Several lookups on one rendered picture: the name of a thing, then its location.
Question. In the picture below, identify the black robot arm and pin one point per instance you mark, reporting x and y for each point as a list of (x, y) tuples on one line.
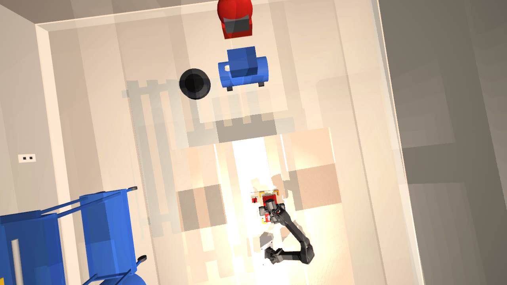
[(305, 255)]

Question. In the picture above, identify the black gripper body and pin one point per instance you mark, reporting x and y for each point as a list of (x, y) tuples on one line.
[(263, 211)]

